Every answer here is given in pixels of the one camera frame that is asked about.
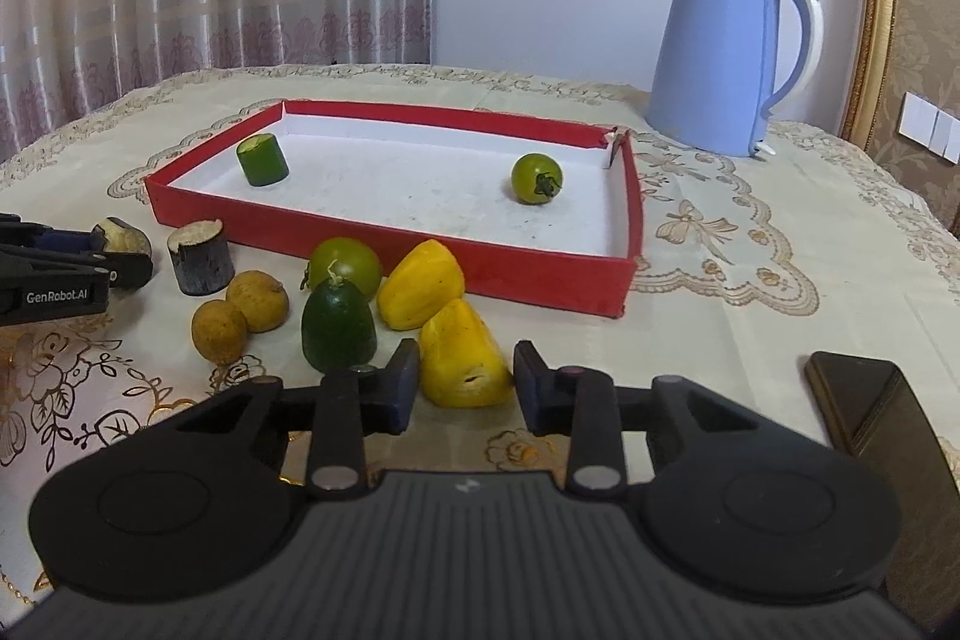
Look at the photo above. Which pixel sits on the light blue electric kettle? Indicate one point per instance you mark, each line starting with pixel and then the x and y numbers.
pixel 712 55

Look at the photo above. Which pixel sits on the dark eggplant piece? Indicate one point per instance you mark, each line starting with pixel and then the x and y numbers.
pixel 201 265

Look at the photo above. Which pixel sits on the dark smartphone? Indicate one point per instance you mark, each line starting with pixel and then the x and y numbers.
pixel 862 392

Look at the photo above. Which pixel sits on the green tomato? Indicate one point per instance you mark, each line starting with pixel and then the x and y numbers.
pixel 352 261
pixel 534 175

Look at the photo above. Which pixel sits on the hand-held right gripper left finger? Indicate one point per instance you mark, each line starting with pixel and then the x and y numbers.
pixel 405 389

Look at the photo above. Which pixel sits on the small eggplant piece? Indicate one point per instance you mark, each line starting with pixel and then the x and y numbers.
pixel 120 235

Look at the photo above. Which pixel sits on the red cardboard tray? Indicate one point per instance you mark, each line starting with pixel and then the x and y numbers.
pixel 525 272

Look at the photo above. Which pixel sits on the white wall switch panel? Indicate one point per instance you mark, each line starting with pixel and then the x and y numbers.
pixel 919 119

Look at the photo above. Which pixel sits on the brown potato right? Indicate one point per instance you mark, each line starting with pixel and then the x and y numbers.
pixel 259 302

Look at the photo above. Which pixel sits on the yellow pepper piece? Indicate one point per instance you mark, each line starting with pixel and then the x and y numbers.
pixel 420 287
pixel 457 355

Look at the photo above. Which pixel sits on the brown potato left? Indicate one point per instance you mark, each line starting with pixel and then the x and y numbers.
pixel 219 332

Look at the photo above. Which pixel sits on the green cucumber piece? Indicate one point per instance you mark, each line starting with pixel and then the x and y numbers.
pixel 262 162

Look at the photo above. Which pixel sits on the dark green avocado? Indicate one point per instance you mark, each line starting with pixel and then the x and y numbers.
pixel 337 329

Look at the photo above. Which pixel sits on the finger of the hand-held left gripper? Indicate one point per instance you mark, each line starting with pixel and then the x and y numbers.
pixel 67 240
pixel 112 271

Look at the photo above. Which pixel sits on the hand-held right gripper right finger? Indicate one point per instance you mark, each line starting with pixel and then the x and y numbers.
pixel 529 389

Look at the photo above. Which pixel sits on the brown potato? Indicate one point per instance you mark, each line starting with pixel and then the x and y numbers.
pixel 259 302
pixel 219 332

